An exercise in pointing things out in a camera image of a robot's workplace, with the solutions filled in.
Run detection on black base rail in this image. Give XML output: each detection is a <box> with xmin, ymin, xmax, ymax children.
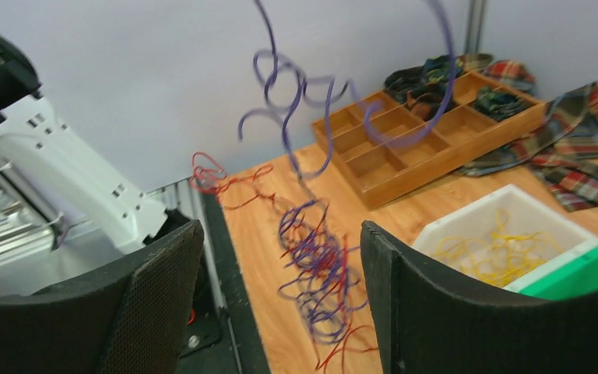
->
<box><xmin>177</xmin><ymin>185</ymin><xmax>270</xmax><ymax>373</ymax></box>

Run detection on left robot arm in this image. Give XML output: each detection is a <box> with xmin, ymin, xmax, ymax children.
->
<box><xmin>0</xmin><ymin>36</ymin><xmax>188</xmax><ymax>253</ymax></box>

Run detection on white plastic bin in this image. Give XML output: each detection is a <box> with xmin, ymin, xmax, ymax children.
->
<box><xmin>412</xmin><ymin>185</ymin><xmax>598</xmax><ymax>292</ymax></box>

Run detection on wooden compartment tray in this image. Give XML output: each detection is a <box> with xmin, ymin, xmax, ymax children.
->
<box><xmin>311</xmin><ymin>71</ymin><xmax>546</xmax><ymax>209</ymax></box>

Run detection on purple cable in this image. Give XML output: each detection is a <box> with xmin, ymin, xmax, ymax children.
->
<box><xmin>237</xmin><ymin>0</ymin><xmax>457</xmax><ymax>347</ymax></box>

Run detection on yellow cable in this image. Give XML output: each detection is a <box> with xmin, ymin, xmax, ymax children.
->
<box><xmin>430</xmin><ymin>209</ymin><xmax>565</xmax><ymax>289</ymax></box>

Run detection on aluminium frame post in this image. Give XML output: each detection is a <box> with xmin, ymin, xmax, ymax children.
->
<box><xmin>463</xmin><ymin>0</ymin><xmax>487</xmax><ymax>55</ymax></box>

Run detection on red cable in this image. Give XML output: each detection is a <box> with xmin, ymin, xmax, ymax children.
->
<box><xmin>189</xmin><ymin>151</ymin><xmax>380</xmax><ymax>372</ymax></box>

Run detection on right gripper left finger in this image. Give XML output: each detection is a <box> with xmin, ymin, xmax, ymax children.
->
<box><xmin>0</xmin><ymin>220</ymin><xmax>204</xmax><ymax>373</ymax></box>

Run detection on green plastic bin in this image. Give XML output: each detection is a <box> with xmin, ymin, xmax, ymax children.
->
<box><xmin>519</xmin><ymin>246</ymin><xmax>598</xmax><ymax>301</ymax></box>

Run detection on rolled dark tie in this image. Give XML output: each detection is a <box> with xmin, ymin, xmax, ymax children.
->
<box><xmin>383</xmin><ymin>69</ymin><xmax>428</xmax><ymax>104</ymax></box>
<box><xmin>420</xmin><ymin>55</ymin><xmax>464</xmax><ymax>84</ymax></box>
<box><xmin>406</xmin><ymin>90</ymin><xmax>445</xmax><ymax>121</ymax></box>
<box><xmin>472</xmin><ymin>86</ymin><xmax>529</xmax><ymax>122</ymax></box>

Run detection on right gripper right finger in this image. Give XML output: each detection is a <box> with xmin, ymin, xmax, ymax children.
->
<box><xmin>361</xmin><ymin>221</ymin><xmax>598</xmax><ymax>373</ymax></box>

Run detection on plaid cloth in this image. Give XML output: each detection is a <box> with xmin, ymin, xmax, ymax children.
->
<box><xmin>384</xmin><ymin>52</ymin><xmax>598</xmax><ymax>213</ymax></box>

